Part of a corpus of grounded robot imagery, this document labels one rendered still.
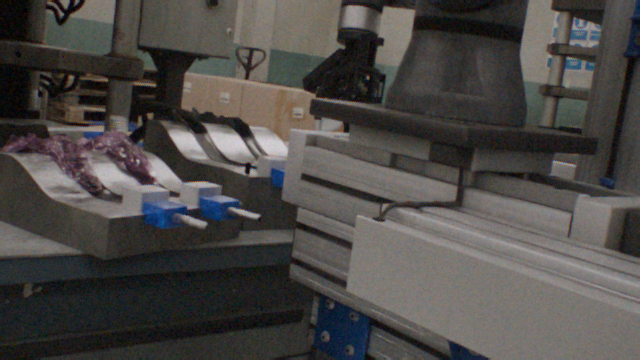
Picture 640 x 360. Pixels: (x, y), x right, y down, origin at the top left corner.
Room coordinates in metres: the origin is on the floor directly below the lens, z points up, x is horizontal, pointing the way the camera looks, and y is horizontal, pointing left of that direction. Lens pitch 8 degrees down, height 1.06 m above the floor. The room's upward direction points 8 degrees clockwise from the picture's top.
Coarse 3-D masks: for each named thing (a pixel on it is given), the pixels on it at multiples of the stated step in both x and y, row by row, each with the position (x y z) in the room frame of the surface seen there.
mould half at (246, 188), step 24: (144, 144) 1.44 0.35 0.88; (168, 144) 1.36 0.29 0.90; (192, 144) 1.37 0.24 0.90; (216, 144) 1.41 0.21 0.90; (240, 144) 1.45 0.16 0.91; (264, 144) 1.49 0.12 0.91; (192, 168) 1.29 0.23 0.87; (216, 168) 1.23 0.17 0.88; (240, 168) 1.23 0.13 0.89; (240, 192) 1.17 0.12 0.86; (264, 192) 1.17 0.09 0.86; (264, 216) 1.18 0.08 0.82; (288, 216) 1.21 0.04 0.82
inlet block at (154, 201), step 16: (128, 192) 0.96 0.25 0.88; (144, 192) 0.94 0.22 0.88; (160, 192) 0.97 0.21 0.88; (128, 208) 0.95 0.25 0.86; (144, 208) 0.94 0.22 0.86; (160, 208) 0.93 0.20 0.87; (176, 208) 0.94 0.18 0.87; (160, 224) 0.93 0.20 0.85; (176, 224) 0.94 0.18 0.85; (192, 224) 0.92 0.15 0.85
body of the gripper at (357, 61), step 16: (352, 32) 1.28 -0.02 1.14; (352, 48) 1.31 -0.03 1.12; (368, 48) 1.26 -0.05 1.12; (352, 64) 1.28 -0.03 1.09; (368, 64) 1.27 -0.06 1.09; (336, 80) 1.29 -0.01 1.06; (352, 80) 1.26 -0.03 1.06; (368, 80) 1.27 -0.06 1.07; (384, 80) 1.28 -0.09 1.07; (336, 96) 1.28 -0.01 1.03; (352, 96) 1.25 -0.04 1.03; (368, 96) 1.26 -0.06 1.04
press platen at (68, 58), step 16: (0, 48) 1.67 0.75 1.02; (16, 48) 1.69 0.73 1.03; (32, 48) 1.71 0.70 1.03; (48, 48) 1.74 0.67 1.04; (64, 48) 1.90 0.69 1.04; (16, 64) 1.69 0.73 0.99; (32, 64) 1.72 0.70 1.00; (48, 64) 1.74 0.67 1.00; (64, 64) 1.76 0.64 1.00; (80, 64) 1.76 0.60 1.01; (96, 64) 1.76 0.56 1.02; (112, 64) 1.76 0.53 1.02; (128, 64) 1.77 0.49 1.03; (48, 80) 2.37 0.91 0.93; (64, 80) 2.28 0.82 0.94; (128, 80) 1.79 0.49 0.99
